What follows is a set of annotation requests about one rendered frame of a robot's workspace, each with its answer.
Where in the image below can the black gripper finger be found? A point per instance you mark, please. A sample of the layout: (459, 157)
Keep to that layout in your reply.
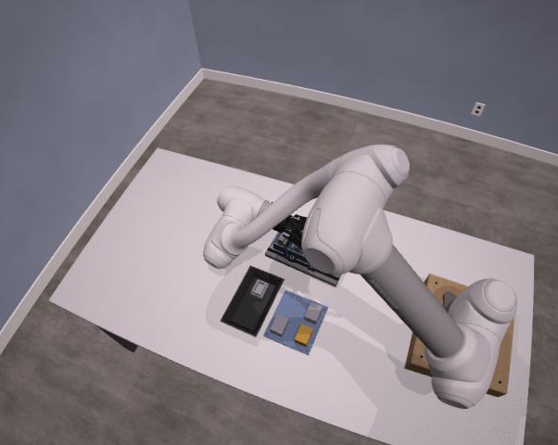
(294, 238)
(299, 219)

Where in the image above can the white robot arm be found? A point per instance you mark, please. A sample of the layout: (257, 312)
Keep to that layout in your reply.
(347, 231)

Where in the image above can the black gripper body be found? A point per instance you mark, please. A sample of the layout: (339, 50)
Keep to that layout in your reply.
(287, 224)

